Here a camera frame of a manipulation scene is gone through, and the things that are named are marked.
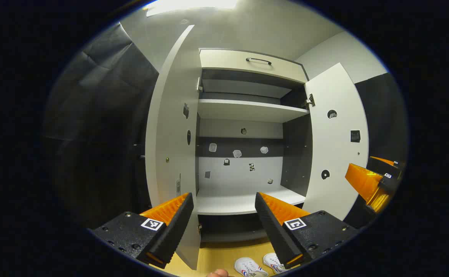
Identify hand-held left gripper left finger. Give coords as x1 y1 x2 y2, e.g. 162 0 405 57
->
88 192 195 269

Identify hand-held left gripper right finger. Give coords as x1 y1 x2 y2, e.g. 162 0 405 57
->
255 192 359 269

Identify white sneaker shoe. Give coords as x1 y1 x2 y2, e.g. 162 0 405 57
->
234 257 269 277
263 253 291 274

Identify white shoe cabinet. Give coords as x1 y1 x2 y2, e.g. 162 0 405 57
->
145 25 369 270

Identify white door with camera sticker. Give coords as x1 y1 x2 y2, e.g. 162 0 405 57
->
145 25 202 270

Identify white cabinet shelf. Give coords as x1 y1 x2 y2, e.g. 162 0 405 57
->
197 99 310 123
196 186 306 215

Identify white cabinet drawer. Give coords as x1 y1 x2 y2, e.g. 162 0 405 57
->
199 49 309 83

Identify black backdrop cloth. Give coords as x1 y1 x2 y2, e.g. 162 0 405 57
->
354 73 408 228
43 23 159 228

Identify ceiling light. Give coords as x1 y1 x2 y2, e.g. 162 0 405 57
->
145 0 239 17

